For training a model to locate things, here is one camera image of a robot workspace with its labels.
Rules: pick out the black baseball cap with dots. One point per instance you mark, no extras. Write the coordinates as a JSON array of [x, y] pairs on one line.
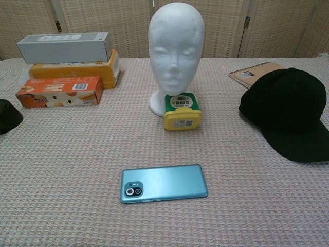
[[285, 103]]

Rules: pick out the white foam mannequin head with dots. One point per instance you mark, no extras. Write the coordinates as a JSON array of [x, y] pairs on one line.
[[176, 46]]

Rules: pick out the black object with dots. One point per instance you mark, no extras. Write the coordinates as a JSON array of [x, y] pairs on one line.
[[7, 118]]

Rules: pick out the green container with yellow lid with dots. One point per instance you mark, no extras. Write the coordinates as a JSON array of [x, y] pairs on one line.
[[182, 121]]

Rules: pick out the light blue smartphone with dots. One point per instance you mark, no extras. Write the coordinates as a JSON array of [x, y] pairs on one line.
[[169, 182]]

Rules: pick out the pink white woven tablecloth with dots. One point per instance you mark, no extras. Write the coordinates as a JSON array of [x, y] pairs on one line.
[[77, 154]]

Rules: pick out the yellow food box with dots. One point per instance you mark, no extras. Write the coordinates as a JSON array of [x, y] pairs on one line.
[[77, 70]]

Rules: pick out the brown spiral notebook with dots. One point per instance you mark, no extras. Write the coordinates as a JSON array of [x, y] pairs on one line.
[[253, 72]]

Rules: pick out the beige woven folding screen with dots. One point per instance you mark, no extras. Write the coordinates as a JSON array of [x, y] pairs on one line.
[[123, 23]]

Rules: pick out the orange snack box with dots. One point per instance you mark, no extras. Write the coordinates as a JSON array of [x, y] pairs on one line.
[[59, 95]]

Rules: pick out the long grey white box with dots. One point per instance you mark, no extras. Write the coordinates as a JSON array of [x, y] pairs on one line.
[[64, 50]]

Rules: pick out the brass screen hinge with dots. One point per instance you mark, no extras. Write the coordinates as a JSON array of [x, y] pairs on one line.
[[247, 22], [57, 25]]

